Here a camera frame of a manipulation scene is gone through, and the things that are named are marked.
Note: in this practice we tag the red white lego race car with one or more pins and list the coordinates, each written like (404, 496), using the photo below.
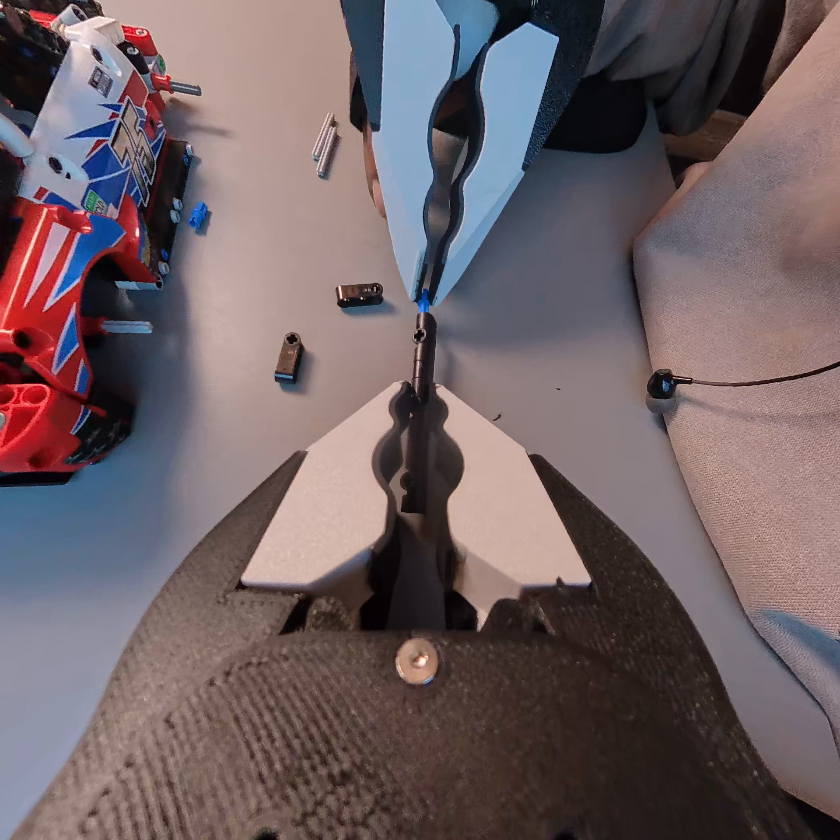
(65, 262)

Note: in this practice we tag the person's beige sweatshirt torso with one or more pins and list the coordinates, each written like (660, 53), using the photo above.
(754, 328)

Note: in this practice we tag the black two-hole lego beam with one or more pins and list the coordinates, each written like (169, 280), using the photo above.
(359, 295)

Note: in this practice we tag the person's right forearm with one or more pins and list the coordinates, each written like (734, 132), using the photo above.
(682, 52)

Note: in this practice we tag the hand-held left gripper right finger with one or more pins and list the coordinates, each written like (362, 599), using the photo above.
(518, 518)

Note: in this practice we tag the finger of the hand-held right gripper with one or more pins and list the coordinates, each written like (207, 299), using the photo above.
(403, 131)
(505, 118)

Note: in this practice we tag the black lego axle connector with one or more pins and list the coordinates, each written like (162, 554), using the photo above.
(289, 359)

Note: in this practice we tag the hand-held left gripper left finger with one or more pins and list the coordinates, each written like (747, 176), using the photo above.
(321, 518)

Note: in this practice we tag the person's right hand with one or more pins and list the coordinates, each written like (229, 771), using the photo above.
(375, 170)

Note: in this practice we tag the long black lego axle assembly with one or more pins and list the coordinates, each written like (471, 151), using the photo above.
(420, 367)

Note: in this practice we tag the blue lego pin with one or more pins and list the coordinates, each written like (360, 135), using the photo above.
(424, 302)
(198, 215)

